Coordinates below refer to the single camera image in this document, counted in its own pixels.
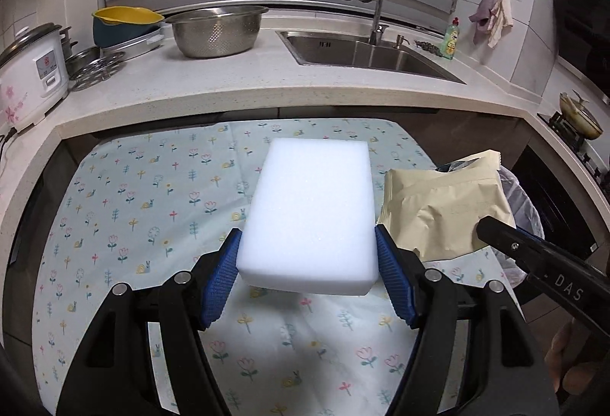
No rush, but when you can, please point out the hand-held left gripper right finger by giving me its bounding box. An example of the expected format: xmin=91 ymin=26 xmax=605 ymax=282
xmin=374 ymin=224 xmax=558 ymax=416

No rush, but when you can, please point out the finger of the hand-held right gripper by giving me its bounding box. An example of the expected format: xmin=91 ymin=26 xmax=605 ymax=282
xmin=477 ymin=216 xmax=554 ymax=278

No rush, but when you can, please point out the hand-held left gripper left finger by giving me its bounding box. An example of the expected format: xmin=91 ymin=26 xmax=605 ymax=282
xmin=56 ymin=228 xmax=244 ymax=416

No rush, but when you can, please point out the trash bin with plastic liner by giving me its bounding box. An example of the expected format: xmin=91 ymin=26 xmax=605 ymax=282
xmin=496 ymin=165 xmax=546 ymax=290

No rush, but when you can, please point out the beige paper bag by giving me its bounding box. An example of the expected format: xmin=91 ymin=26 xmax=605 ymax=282
xmin=379 ymin=150 xmax=518 ymax=262

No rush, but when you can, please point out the white sponge block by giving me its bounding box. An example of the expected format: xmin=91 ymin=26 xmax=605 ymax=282
xmin=237 ymin=137 xmax=383 ymax=297

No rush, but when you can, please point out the person's right hand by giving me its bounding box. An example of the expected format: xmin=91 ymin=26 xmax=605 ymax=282
xmin=544 ymin=321 xmax=610 ymax=395

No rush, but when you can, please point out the black built-in oven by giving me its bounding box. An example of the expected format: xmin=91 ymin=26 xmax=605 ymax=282
xmin=512 ymin=144 xmax=606 ymax=259

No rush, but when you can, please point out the floral printed tablecloth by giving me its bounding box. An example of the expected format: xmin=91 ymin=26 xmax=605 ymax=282
xmin=35 ymin=117 xmax=525 ymax=416

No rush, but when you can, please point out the black gas stove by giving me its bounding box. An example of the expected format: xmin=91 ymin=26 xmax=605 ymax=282
xmin=538 ymin=111 xmax=610 ymax=178

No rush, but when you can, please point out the cream wok pan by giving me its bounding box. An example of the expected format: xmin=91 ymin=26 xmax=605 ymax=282
xmin=559 ymin=91 xmax=604 ymax=141

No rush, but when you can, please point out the glass wok lid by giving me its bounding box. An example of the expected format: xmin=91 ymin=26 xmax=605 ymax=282
xmin=560 ymin=91 xmax=594 ymax=116

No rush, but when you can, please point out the green dish soap bottle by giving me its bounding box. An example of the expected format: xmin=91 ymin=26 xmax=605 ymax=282
xmin=441 ymin=17 xmax=462 ymax=61

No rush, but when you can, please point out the dark steel wool scrubber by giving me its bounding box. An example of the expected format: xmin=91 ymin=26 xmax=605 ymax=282
xmin=414 ymin=39 xmax=444 ymax=57

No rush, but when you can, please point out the beige hanging cloth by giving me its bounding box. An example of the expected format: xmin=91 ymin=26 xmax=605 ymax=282
xmin=487 ymin=0 xmax=514 ymax=49

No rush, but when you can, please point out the stainless steel sink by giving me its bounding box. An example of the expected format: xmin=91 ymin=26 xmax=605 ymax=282
xmin=275 ymin=30 xmax=467 ymax=85

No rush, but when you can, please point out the black range hood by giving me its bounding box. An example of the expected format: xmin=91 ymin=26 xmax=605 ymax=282
xmin=553 ymin=0 xmax=610 ymax=107

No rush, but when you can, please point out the purple hanging cloth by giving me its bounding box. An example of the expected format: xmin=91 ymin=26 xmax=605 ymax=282
xmin=468 ymin=0 xmax=499 ymax=46

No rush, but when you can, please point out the metal steamer rack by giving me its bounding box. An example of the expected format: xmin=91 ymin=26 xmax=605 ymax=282
xmin=69 ymin=54 xmax=125 ymax=92

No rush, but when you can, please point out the stainless steel colander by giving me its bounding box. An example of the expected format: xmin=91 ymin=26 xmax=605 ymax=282
xmin=164 ymin=6 xmax=270 ymax=59

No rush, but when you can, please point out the steel tray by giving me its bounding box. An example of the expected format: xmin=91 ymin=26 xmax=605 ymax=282
xmin=100 ymin=26 xmax=165 ymax=63

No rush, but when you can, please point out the stainless steel pot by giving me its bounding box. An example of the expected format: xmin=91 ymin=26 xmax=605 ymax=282
xmin=59 ymin=27 xmax=102 ymax=76

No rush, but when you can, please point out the yellow and blue bowl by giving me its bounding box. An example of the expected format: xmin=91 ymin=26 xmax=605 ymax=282
xmin=93 ymin=18 xmax=163 ymax=49

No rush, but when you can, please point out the chrome kitchen faucet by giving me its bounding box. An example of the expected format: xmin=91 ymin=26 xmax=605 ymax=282
xmin=336 ymin=0 xmax=389 ymax=46

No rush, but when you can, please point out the white rice cooker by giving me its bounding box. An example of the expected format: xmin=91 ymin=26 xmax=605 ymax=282
xmin=0 ymin=22 xmax=71 ymax=131

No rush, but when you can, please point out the yellow plastic bowl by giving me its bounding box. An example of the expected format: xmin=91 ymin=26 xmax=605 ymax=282
xmin=92 ymin=6 xmax=165 ymax=27

